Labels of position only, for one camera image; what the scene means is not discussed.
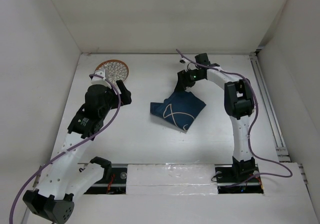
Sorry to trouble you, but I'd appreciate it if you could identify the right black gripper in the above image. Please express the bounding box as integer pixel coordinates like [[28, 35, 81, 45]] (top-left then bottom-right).
[[174, 68, 204, 92]]

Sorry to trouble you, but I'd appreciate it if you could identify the blue whale cloth napkin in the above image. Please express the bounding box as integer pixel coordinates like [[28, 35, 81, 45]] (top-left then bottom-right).
[[150, 91, 206, 132]]

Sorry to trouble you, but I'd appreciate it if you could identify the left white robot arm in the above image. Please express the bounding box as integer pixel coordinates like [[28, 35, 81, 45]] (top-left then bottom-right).
[[22, 80, 132, 224]]

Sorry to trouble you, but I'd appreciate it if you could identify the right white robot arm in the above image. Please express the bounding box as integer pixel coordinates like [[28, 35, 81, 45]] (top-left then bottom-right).
[[174, 53, 255, 181]]

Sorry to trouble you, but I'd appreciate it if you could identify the floral orange-rimmed plate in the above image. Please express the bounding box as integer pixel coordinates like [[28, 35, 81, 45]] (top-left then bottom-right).
[[95, 59, 129, 85]]

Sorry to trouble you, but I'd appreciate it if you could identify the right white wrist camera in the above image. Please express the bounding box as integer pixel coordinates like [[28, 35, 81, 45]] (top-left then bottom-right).
[[179, 58, 187, 64]]

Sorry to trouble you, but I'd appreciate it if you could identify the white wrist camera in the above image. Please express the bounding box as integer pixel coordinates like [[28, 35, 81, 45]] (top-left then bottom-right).
[[179, 58, 187, 64], [90, 68, 108, 86]]

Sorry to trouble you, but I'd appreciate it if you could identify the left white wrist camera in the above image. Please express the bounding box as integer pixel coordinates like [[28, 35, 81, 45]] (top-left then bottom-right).
[[90, 68, 108, 86]]

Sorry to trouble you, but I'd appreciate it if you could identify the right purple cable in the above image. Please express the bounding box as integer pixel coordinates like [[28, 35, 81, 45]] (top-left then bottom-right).
[[176, 48, 294, 189]]

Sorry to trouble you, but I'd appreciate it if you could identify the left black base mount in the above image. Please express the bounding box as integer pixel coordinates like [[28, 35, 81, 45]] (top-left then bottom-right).
[[85, 167, 128, 195]]

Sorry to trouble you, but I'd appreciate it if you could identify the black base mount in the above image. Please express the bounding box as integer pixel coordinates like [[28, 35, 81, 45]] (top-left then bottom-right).
[[211, 165, 264, 194], [85, 167, 128, 195]]

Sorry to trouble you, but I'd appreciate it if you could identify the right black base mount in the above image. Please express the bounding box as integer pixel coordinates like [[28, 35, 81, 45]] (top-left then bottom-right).
[[211, 165, 264, 194]]

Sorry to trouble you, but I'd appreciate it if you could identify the aluminium side rail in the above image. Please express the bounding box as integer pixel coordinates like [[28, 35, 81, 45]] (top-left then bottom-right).
[[249, 49, 308, 185]]

